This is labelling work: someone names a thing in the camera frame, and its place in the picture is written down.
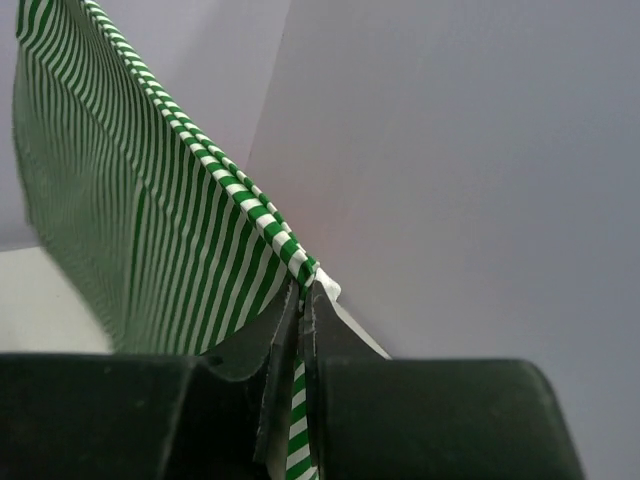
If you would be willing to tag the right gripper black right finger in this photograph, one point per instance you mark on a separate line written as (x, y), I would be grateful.
(375, 418)

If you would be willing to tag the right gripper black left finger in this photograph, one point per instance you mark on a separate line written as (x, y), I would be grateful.
(223, 414)

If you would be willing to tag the green white striped tank top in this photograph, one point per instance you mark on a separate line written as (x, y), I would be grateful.
(171, 244)

